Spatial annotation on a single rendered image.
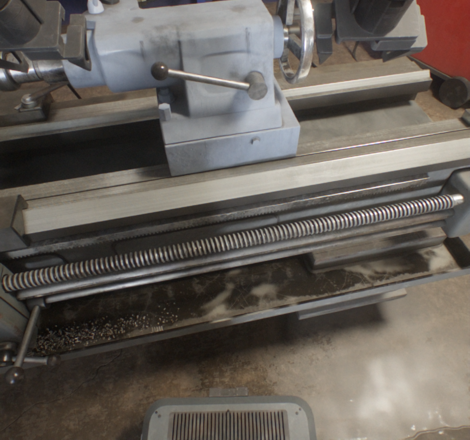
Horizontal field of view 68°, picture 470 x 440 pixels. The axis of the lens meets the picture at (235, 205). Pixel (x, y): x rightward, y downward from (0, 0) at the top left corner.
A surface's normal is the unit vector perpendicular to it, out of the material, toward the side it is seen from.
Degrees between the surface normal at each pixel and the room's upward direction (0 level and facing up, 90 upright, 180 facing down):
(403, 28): 30
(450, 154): 36
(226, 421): 0
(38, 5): 90
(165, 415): 0
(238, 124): 62
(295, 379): 0
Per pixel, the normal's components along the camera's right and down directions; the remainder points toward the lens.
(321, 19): -0.01, -0.16
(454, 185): -0.98, 0.17
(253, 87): 0.20, 0.76
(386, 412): -0.02, -0.63
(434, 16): -0.85, 0.42
